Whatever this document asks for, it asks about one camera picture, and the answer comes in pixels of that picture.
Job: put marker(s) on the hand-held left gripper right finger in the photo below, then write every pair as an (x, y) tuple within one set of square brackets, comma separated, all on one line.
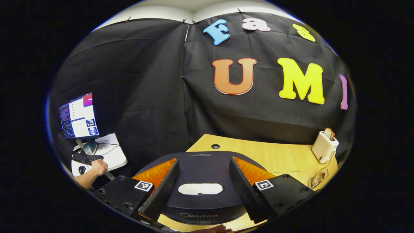
[(245, 194)]

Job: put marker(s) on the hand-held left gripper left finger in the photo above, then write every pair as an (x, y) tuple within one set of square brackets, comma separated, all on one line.
[(161, 194)]

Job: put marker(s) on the silver black rice cooker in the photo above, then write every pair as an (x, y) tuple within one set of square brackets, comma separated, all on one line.
[(200, 168)]

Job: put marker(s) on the wooden spoon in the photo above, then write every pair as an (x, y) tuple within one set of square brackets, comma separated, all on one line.
[(326, 166)]

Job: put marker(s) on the clear plastic rice container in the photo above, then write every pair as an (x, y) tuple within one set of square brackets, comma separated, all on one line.
[(297, 178)]

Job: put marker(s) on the white side table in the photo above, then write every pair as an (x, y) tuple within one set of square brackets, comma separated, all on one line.
[(113, 155)]

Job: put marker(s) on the black computer mouse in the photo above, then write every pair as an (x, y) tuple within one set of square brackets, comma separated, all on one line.
[(81, 169)]

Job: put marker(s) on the black keyboard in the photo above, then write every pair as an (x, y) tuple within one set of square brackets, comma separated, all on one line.
[(84, 158)]

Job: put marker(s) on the small teal object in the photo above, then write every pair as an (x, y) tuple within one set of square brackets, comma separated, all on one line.
[(90, 147)]

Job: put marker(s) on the white toaster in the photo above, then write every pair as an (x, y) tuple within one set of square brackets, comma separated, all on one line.
[(323, 147)]

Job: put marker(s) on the black backdrop cloth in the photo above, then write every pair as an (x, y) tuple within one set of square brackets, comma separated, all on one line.
[(145, 97)]

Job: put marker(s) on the toasted bread slice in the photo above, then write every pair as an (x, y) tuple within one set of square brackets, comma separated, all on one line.
[(329, 133)]

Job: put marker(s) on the computer monitor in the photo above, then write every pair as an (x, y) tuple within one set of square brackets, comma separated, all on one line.
[(79, 116)]

